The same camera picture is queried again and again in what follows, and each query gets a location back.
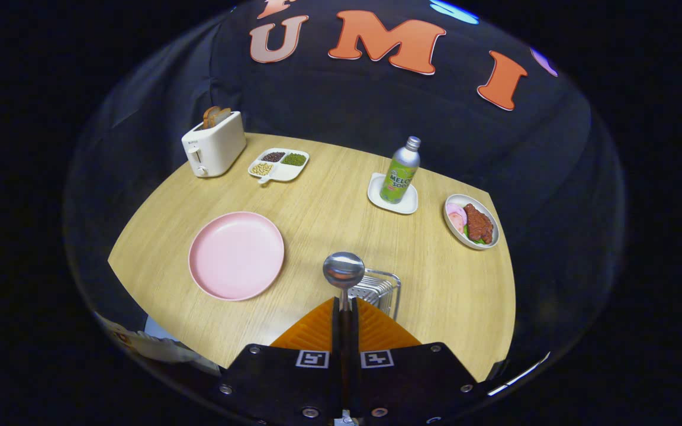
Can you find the white printed cloth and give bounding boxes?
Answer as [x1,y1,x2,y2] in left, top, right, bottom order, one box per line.
[94,312,221,376]

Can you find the spoon with wooden handle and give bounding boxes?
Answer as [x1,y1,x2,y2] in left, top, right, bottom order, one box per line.
[323,252,365,356]

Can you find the pink ham slices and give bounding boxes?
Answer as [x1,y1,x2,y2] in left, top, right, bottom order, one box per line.
[446,202,468,233]

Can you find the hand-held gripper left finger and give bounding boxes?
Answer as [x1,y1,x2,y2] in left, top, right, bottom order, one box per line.
[218,297,342,425]

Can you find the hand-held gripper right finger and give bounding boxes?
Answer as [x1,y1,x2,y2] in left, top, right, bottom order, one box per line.
[350,297,490,425]

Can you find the metal cutlery basket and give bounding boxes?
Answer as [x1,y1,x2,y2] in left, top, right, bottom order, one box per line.
[348,268,402,321]

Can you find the green soda bottle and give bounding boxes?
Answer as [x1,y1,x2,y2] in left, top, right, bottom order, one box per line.
[379,136,422,205]

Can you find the red-brown meat piece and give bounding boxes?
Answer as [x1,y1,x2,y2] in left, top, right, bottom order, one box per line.
[463,204,494,243]

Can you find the pink plate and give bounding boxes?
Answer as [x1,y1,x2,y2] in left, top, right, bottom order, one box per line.
[188,211,285,302]

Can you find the white toaster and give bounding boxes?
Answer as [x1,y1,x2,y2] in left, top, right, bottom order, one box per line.
[181,111,247,178]

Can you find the white square coaster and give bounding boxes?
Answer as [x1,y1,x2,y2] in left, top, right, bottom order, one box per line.
[367,172,419,215]

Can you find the black backdrop cloth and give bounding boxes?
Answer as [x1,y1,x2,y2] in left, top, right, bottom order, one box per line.
[66,0,626,379]

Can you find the white food bowl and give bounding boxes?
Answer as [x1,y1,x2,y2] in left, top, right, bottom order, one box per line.
[443,193,500,251]

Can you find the white divided dish with beans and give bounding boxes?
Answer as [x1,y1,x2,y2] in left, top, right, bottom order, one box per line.
[247,148,310,185]

